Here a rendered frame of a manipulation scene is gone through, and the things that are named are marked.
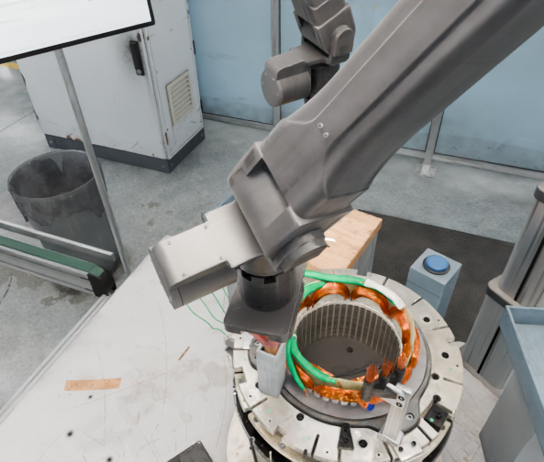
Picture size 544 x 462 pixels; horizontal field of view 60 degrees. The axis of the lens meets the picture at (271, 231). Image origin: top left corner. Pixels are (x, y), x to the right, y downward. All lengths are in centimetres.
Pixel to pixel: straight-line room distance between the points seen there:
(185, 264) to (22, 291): 221
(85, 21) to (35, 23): 13
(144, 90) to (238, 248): 250
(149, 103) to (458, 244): 187
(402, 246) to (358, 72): 226
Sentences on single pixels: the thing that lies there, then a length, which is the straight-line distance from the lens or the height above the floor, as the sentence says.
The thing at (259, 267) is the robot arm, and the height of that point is 136.
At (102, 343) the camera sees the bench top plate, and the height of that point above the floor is 78.
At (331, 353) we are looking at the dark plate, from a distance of 78.
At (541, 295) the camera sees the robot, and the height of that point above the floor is 97.
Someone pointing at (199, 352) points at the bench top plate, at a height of 78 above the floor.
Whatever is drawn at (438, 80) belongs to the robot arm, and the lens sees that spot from 25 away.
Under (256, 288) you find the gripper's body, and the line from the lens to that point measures 44.
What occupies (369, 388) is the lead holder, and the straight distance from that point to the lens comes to 52.
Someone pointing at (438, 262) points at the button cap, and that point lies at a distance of 92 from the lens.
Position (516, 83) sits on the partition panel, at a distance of 286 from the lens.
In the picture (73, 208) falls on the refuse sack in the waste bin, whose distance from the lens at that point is 211.
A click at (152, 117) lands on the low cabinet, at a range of 290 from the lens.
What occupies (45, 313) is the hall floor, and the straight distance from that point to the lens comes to 240.
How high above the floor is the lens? 166
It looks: 41 degrees down
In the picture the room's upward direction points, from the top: 2 degrees counter-clockwise
